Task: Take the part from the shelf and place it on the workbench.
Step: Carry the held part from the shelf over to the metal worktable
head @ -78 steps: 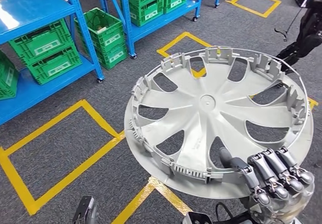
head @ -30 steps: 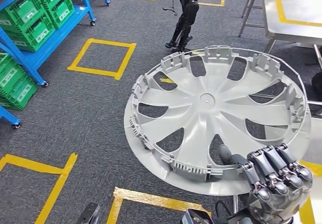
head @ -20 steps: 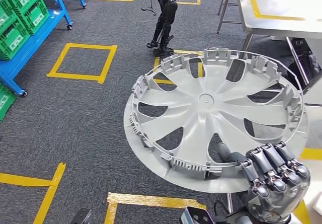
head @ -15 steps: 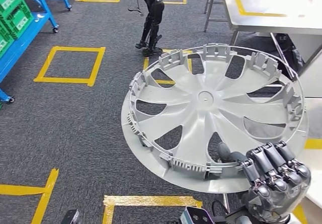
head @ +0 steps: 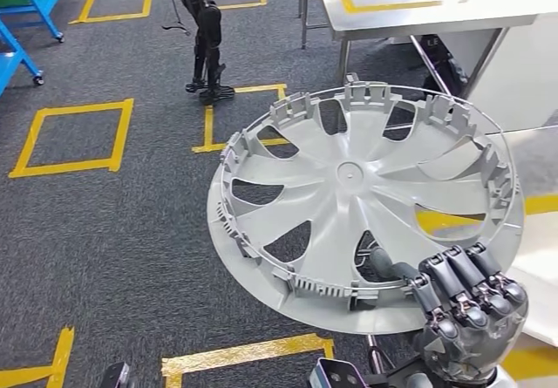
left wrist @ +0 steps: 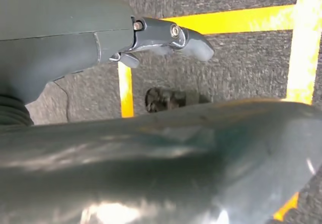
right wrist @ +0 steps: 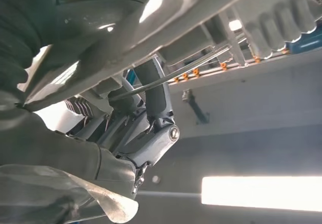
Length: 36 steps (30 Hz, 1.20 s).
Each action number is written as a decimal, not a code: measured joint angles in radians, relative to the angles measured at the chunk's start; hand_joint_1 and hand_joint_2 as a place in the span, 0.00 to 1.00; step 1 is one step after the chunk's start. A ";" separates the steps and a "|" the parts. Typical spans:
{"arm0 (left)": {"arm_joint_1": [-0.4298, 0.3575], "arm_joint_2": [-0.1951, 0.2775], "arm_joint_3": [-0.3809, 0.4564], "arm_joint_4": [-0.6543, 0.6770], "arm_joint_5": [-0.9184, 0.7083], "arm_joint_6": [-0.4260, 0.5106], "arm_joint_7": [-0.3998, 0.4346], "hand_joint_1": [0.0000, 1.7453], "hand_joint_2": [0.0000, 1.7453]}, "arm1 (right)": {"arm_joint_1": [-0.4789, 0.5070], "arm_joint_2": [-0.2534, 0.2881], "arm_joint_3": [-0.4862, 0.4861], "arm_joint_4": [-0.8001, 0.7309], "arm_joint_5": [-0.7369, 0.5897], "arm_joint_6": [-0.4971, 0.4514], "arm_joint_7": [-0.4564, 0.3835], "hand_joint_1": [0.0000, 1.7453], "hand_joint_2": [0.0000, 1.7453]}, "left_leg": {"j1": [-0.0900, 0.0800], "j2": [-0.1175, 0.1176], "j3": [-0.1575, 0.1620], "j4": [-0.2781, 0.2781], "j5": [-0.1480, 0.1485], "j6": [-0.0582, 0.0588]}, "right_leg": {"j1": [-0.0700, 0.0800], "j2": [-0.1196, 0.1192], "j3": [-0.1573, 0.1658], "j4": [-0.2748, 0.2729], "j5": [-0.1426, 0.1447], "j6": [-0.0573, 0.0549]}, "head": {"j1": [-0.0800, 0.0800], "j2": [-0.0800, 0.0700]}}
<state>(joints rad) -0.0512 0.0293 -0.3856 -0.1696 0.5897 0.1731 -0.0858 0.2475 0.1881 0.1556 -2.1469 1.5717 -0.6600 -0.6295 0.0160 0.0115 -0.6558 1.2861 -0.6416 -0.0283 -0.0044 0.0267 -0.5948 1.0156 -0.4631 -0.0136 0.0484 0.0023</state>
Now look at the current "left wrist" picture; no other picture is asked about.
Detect black robot foot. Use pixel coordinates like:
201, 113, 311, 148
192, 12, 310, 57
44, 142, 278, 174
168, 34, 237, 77
144, 87, 212, 114

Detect yellow floor tape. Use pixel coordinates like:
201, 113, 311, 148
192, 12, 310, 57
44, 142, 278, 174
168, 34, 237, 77
118, 0, 322, 222

